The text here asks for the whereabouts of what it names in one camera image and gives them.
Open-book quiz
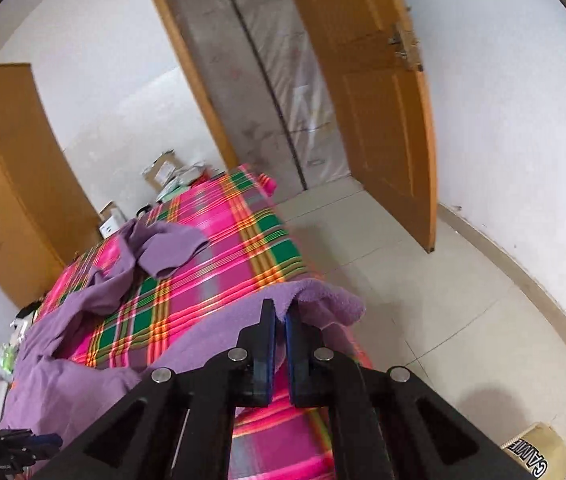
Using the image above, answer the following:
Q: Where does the brown cardboard box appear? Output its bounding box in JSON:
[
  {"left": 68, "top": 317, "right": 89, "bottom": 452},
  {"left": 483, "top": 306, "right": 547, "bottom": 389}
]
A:
[{"left": 142, "top": 150, "right": 183, "bottom": 192}]

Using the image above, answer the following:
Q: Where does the purple fleece garment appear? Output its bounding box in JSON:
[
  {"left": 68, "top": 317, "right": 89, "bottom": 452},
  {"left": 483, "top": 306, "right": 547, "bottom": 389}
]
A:
[{"left": 0, "top": 219, "right": 366, "bottom": 461}]

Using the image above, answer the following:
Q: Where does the pink plaid bed sheet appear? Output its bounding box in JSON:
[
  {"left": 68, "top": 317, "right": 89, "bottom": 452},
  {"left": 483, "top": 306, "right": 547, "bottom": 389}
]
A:
[{"left": 32, "top": 162, "right": 374, "bottom": 480}]

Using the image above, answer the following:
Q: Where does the wooden door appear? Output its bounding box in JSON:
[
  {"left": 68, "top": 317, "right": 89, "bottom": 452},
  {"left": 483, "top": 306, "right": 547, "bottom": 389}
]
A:
[{"left": 294, "top": 0, "right": 438, "bottom": 252}]

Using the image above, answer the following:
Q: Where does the cluttered side table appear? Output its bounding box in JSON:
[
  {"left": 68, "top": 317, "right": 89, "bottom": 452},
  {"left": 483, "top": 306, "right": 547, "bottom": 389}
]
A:
[{"left": 0, "top": 299, "right": 42, "bottom": 421}]

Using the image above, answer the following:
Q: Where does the plastic door curtain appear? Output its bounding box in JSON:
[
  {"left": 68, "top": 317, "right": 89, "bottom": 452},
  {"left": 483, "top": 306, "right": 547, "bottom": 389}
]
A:
[{"left": 167, "top": 0, "right": 349, "bottom": 202}]

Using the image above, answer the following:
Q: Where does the printed cardboard box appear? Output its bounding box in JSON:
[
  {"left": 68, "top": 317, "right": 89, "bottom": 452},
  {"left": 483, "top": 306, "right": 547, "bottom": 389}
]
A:
[{"left": 501, "top": 422, "right": 566, "bottom": 480}]

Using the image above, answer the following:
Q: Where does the wooden wardrobe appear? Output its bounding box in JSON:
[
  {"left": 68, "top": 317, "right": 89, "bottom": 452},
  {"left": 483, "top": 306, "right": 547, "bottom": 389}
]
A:
[{"left": 0, "top": 63, "right": 100, "bottom": 308}]

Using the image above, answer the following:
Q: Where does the white small box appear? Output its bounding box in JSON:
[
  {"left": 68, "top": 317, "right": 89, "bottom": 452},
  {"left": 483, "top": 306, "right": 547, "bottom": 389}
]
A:
[{"left": 98, "top": 200, "right": 126, "bottom": 240}]

